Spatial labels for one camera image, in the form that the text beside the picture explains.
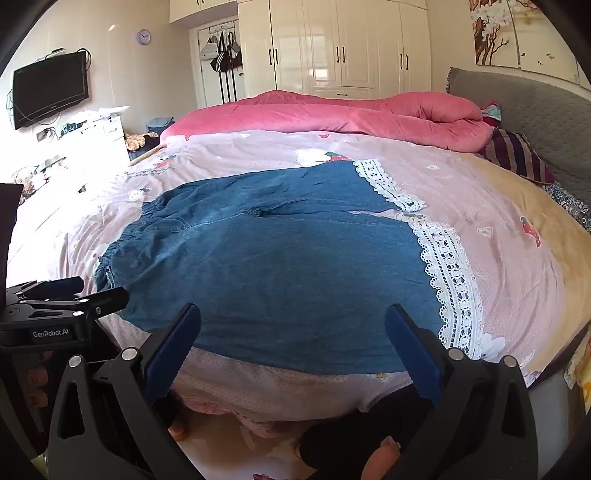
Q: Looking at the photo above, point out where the pink quilt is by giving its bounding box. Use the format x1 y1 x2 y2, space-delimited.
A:
159 90 492 154

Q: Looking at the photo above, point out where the grey padded headboard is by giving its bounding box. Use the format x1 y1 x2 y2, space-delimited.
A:
445 67 591 217

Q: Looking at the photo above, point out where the yellow patterned cloth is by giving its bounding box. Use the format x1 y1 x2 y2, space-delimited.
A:
564 330 591 395

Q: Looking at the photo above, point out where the person's right leg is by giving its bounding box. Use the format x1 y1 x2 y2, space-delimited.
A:
295 383 419 480

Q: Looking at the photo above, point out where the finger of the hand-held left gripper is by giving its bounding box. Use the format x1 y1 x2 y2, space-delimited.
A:
6 276 85 303
18 286 130 324

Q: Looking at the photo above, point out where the person's leg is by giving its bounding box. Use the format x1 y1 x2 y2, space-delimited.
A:
154 390 189 438
295 383 419 480

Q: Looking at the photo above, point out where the white dresser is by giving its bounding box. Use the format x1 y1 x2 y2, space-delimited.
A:
28 107 131 195

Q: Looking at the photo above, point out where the white wardrobe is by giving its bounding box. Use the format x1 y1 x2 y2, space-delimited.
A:
169 0 432 101

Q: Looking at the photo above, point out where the floral wall painting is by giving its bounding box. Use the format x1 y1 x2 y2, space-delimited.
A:
468 0 591 86

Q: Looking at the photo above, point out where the dark hanging bag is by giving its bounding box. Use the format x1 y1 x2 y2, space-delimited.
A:
229 31 244 71

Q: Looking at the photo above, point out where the wooden bed frame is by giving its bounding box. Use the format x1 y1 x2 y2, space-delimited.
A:
127 146 162 167

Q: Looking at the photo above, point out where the person's left hand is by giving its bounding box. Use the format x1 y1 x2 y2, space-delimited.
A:
27 355 51 408

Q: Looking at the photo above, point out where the pink printed bed sheet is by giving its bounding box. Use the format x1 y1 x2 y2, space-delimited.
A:
7 124 583 437

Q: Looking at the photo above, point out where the dark floral patterned cloth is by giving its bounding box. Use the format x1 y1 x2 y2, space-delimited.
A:
542 182 591 232

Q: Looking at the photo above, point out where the striped pillow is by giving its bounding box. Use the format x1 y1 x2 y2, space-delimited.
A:
478 128 556 186

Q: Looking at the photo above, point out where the blue denim pants lace trim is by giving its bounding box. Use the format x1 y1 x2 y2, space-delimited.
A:
95 158 485 376

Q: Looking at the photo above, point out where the yellow floral cloth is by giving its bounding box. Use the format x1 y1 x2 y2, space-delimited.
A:
126 132 160 153

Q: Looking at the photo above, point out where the teal and red cloth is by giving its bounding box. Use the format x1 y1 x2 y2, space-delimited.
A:
480 100 503 129

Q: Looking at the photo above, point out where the person's left leg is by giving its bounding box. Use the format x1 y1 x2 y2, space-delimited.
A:
154 390 189 438

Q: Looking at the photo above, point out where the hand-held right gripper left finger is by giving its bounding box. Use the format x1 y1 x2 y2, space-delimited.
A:
46 302 202 480

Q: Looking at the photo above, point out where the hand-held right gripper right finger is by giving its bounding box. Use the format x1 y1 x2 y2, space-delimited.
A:
385 303 540 480

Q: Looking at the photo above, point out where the white door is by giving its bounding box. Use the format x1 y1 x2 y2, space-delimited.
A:
188 23 246 110

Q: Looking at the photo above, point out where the black wall television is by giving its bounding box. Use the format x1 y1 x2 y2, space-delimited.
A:
12 51 90 131

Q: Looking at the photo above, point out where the beige bed sheet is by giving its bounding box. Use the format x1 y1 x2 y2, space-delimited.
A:
462 152 589 386

